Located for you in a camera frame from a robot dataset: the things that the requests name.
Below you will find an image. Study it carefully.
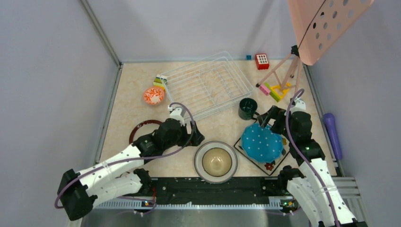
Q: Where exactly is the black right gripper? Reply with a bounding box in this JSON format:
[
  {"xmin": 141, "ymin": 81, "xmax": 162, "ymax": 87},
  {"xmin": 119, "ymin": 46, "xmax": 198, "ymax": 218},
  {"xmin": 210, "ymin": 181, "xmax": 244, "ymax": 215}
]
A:
[{"xmin": 257, "ymin": 105, "xmax": 296, "ymax": 142}]

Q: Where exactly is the dark green mug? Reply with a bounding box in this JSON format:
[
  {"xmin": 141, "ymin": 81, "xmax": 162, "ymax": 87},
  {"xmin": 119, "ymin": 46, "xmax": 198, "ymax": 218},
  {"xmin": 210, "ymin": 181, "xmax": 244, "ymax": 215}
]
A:
[{"xmin": 238, "ymin": 97, "xmax": 260, "ymax": 120}]

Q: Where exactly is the white printed plate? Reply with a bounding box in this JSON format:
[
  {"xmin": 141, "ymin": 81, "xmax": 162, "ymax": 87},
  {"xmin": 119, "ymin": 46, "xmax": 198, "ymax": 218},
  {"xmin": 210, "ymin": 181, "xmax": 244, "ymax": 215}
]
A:
[{"xmin": 194, "ymin": 141, "xmax": 238, "ymax": 184}]

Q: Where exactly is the brown speckled bowl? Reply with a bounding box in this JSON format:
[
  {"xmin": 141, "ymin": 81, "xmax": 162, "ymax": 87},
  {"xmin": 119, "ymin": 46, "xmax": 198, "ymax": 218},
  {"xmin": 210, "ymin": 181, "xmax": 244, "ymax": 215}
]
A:
[{"xmin": 202, "ymin": 148, "xmax": 232, "ymax": 177}]

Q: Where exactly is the orange patterned bowl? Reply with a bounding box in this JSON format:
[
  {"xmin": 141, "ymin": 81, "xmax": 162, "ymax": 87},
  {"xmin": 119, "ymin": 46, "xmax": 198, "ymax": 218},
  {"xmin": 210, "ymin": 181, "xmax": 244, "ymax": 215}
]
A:
[{"xmin": 143, "ymin": 86, "xmax": 165, "ymax": 105}]

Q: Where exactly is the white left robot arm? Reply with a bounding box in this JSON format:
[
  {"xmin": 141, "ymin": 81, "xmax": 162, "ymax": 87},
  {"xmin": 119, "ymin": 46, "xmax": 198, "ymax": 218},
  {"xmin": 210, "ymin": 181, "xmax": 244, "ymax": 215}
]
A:
[{"xmin": 54, "ymin": 102, "xmax": 205, "ymax": 221}]

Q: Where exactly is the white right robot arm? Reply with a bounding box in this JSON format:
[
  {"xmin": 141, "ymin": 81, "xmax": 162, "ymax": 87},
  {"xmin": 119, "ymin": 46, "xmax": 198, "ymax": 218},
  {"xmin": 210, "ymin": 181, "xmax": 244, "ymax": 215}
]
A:
[{"xmin": 257, "ymin": 99, "xmax": 367, "ymax": 227}]

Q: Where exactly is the blue polka dot plate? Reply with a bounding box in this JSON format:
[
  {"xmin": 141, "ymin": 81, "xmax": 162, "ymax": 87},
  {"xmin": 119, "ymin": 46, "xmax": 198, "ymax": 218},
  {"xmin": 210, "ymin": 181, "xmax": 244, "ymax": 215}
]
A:
[{"xmin": 241, "ymin": 123, "xmax": 284, "ymax": 163}]

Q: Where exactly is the pink toy brick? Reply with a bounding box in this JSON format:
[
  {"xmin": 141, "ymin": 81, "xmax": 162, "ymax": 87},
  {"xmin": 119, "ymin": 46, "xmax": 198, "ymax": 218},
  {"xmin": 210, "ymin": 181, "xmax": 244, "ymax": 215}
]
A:
[{"xmin": 259, "ymin": 84, "xmax": 271, "ymax": 96}]

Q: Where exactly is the yellow triangle toy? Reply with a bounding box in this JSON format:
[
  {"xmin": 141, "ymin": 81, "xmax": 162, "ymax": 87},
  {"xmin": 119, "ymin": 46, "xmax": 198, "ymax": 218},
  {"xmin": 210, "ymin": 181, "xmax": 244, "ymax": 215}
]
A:
[{"xmin": 272, "ymin": 83, "xmax": 296, "ymax": 100}]

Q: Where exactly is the square floral plate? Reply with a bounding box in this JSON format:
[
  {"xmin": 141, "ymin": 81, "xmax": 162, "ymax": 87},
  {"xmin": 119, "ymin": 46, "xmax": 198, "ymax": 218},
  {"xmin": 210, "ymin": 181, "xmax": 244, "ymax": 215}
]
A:
[{"xmin": 233, "ymin": 139, "xmax": 288, "ymax": 177}]

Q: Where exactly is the red rimmed round plate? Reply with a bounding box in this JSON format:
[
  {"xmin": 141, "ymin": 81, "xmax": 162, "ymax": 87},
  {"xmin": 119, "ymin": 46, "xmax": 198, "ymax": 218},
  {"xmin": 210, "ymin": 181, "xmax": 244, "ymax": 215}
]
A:
[{"xmin": 129, "ymin": 119, "xmax": 162, "ymax": 144}]

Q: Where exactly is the red toy block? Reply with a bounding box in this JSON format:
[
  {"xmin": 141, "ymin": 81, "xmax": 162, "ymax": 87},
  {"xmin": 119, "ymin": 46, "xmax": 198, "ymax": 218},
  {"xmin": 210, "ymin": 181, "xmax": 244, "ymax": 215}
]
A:
[{"xmin": 254, "ymin": 53, "xmax": 270, "ymax": 70}]

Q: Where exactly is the striped toy block stack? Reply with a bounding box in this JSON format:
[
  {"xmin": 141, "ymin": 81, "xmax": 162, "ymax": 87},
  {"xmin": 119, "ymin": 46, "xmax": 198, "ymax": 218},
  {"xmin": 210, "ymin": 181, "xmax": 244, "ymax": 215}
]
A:
[{"xmin": 153, "ymin": 74, "xmax": 167, "ymax": 91}]

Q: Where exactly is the pink perforated music stand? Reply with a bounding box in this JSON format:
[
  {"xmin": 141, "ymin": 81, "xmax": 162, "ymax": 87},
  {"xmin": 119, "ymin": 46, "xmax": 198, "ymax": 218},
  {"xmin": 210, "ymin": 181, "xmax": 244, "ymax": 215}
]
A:
[{"xmin": 256, "ymin": 0, "xmax": 374, "ymax": 89}]

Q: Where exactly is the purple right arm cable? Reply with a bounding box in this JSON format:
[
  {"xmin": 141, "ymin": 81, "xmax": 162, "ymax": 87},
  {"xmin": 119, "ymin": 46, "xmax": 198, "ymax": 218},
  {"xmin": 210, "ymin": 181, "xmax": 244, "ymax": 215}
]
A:
[{"xmin": 284, "ymin": 88, "xmax": 342, "ymax": 227}]

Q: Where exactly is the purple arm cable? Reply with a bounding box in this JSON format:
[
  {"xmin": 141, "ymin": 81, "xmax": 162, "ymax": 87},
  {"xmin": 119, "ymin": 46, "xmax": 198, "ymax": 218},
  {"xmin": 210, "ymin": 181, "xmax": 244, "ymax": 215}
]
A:
[
  {"xmin": 284, "ymin": 88, "xmax": 342, "ymax": 227},
  {"xmin": 54, "ymin": 102, "xmax": 196, "ymax": 210}
]

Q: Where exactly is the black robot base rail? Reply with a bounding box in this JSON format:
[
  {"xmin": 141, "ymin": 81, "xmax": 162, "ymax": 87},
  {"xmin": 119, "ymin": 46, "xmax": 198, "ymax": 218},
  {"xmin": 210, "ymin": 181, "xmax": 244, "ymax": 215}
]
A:
[{"xmin": 129, "ymin": 177, "xmax": 290, "ymax": 205}]

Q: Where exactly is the purple handle tool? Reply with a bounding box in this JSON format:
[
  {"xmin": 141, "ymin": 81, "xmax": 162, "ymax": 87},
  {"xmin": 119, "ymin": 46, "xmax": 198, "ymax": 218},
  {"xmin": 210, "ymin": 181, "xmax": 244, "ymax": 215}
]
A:
[{"xmin": 323, "ymin": 113, "xmax": 343, "ymax": 160}]

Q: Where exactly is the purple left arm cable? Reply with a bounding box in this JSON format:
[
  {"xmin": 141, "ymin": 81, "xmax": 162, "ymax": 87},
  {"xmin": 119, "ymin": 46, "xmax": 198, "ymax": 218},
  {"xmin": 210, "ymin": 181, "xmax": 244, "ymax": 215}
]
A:
[{"xmin": 54, "ymin": 102, "xmax": 196, "ymax": 210}]

